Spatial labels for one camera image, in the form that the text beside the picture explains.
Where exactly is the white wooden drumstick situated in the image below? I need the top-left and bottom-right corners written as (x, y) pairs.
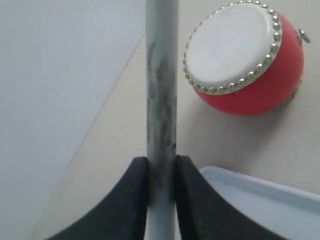
top-left (145, 0), bottom-right (179, 240)

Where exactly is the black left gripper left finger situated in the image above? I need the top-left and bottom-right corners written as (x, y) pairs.
top-left (51, 157), bottom-right (149, 240)

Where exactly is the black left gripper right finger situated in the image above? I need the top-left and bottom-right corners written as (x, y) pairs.
top-left (174, 155), bottom-right (283, 240)

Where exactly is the small red drum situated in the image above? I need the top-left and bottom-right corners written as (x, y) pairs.
top-left (183, 0), bottom-right (311, 116)

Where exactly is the white plastic tray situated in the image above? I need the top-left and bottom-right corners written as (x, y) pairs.
top-left (200, 166), bottom-right (320, 240)

